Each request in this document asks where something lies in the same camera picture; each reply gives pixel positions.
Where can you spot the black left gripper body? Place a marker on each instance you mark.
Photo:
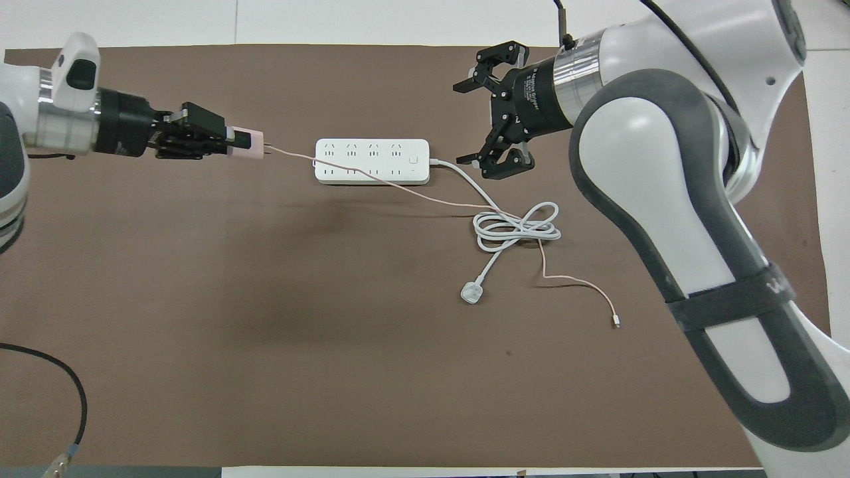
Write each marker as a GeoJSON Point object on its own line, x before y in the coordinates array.
{"type": "Point", "coordinates": [126, 126]}

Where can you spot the pink charger adapter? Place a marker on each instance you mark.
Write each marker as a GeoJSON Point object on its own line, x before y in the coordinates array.
{"type": "Point", "coordinates": [242, 153]}

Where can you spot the brown table mat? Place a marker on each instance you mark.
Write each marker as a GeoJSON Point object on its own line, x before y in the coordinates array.
{"type": "Point", "coordinates": [265, 332]}

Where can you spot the white power strip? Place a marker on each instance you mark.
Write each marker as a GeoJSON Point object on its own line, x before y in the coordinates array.
{"type": "Point", "coordinates": [372, 161]}

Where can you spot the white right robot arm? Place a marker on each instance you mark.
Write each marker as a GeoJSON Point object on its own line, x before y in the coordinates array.
{"type": "Point", "coordinates": [664, 166]}

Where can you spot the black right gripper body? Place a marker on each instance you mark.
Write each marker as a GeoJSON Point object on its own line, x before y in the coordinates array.
{"type": "Point", "coordinates": [534, 99]}

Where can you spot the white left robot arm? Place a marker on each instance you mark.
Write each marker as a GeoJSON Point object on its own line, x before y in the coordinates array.
{"type": "Point", "coordinates": [13, 106]}

